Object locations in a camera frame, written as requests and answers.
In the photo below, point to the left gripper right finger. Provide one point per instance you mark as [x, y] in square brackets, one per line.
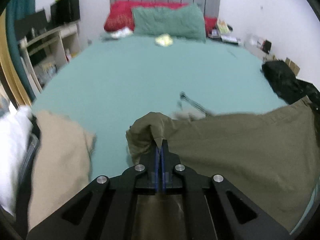
[213, 207]

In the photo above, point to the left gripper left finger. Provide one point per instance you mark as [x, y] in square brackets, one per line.
[104, 209]

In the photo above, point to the olive green garment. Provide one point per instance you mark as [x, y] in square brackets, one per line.
[273, 158]

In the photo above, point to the black clothes pile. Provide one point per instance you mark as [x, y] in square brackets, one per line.
[285, 84]

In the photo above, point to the beige garment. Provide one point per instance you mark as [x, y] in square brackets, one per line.
[62, 165]

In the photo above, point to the white cloth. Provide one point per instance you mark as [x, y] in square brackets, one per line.
[15, 131]

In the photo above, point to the teal bed sheet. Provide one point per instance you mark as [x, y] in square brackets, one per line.
[111, 84]

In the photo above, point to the white shelf unit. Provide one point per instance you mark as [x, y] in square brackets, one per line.
[46, 54]

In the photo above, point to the yellow green packet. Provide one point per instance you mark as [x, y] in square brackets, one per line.
[164, 40]

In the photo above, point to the green pillow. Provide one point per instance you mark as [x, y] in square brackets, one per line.
[185, 22]

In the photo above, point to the red pillow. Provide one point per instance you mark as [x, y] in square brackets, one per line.
[120, 15]

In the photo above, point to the black speaker box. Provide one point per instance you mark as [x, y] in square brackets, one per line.
[64, 12]

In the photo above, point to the teal curtain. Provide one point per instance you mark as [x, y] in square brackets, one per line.
[17, 10]

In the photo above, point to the gold mirror frame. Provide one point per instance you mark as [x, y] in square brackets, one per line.
[17, 90]

